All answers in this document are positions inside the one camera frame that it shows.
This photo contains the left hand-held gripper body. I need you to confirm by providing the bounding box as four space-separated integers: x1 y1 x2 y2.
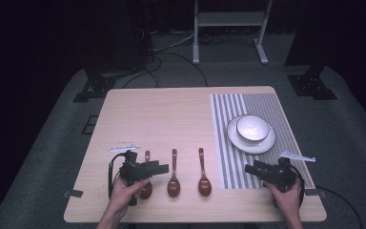
109 144 152 189

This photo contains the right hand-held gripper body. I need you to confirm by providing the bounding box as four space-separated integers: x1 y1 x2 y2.
258 151 317 195

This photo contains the person's left hand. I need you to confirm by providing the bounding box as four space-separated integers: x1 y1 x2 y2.
109 176 151 220

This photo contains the person's right hand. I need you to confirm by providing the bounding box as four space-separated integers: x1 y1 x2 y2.
264 177 303 221

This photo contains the white plate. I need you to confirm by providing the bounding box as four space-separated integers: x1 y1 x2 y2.
226 114 277 156

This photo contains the brown red spoon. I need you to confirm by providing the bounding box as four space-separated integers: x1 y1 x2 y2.
138 150 153 200
197 147 213 198
167 148 182 198

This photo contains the grey white striped placemat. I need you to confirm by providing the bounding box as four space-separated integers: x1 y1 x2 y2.
209 93 316 191

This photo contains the white bowl with dark rim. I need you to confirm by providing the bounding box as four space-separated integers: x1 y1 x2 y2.
235 114 271 143

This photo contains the grey tape piece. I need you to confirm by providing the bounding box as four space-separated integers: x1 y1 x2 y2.
62 189 85 199
304 188 329 197

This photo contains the black stand with base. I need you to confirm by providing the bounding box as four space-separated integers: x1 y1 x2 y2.
283 0 338 101
72 61 118 104

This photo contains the white metal stand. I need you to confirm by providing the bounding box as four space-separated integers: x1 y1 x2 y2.
192 0 274 66

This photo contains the right hand-held gripper cable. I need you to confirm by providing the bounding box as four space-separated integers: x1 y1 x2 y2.
289 164 307 209

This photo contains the hand-held gripper cable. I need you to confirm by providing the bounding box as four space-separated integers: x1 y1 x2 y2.
107 152 128 200
289 164 307 209

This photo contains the left hand-held gripper cable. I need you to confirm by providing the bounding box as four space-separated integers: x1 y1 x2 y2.
107 152 128 200

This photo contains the black floor cable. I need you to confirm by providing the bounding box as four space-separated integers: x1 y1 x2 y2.
121 52 210 89
314 184 365 229

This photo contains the white floor cable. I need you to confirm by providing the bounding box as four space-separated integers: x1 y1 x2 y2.
152 31 195 52

